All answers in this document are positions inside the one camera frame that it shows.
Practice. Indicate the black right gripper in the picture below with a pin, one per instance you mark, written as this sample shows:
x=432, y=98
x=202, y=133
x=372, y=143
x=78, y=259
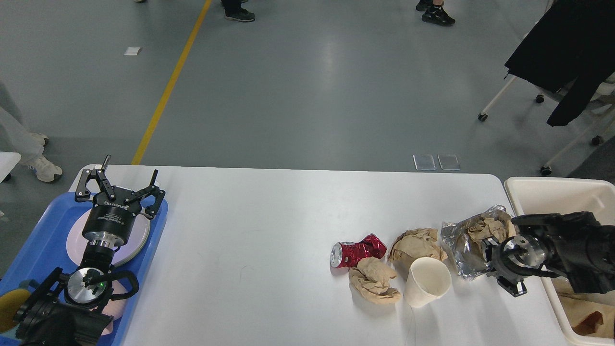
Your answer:
x=514, y=259

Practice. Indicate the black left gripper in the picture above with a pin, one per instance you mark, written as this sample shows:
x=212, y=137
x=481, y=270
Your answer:
x=110, y=225

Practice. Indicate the paper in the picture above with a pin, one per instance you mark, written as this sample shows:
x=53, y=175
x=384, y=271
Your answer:
x=488, y=227

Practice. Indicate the foil wrapper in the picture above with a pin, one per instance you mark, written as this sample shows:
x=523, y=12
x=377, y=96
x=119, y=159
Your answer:
x=466, y=254

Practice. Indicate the pink plate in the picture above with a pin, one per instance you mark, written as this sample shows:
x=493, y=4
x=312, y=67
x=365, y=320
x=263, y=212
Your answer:
x=76, y=243

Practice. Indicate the white paper cup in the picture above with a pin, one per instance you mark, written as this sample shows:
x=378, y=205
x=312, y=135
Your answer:
x=428, y=280

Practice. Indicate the brown paper ball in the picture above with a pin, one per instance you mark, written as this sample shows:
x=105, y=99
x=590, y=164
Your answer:
x=415, y=244

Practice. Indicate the large brown paper bag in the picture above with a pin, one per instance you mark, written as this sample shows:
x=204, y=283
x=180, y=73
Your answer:
x=589, y=315

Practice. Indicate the pink mug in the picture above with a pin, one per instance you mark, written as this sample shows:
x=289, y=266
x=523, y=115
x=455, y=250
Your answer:
x=114, y=308

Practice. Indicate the tan napkin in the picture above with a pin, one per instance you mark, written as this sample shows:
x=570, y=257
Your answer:
x=371, y=278

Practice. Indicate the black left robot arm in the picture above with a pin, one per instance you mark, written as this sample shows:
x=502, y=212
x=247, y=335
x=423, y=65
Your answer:
x=74, y=283

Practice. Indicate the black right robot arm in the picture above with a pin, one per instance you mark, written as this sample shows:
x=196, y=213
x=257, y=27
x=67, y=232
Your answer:
x=574, y=246

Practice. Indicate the blue plastic tray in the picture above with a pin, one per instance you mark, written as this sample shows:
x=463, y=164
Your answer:
x=45, y=250

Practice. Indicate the beige plastic bin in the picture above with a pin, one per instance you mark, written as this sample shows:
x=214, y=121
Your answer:
x=540, y=195

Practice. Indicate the white side table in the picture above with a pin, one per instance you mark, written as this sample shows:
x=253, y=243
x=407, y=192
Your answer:
x=8, y=160

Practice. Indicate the person in grey trousers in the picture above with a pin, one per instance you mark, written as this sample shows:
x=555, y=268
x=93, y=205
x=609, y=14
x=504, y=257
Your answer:
x=30, y=145

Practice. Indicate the teal and yellow mug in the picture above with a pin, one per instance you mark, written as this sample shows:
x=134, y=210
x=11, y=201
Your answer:
x=11, y=301

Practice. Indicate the crushed red soda can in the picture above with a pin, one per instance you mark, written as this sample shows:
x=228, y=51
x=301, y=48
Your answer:
x=349, y=254

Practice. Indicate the person with black sneakers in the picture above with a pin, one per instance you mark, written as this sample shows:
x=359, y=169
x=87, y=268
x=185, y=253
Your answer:
x=434, y=13

